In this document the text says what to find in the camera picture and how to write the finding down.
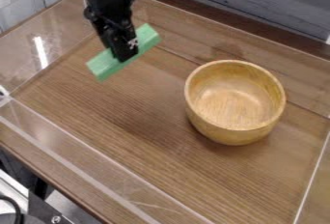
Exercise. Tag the green rectangular block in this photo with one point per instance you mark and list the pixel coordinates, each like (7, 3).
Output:
(105, 64)

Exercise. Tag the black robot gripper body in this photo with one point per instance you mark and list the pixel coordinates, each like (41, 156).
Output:
(110, 14)

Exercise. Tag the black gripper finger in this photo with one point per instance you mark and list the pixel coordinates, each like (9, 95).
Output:
(122, 42)
(101, 33)

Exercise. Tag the clear acrylic tray wall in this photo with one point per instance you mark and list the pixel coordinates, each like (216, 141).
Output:
(101, 185)

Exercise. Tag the brown wooden bowl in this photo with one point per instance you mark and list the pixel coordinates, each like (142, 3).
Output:
(236, 101)

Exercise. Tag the black metal bracket with bolt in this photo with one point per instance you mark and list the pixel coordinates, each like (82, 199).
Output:
(45, 212)

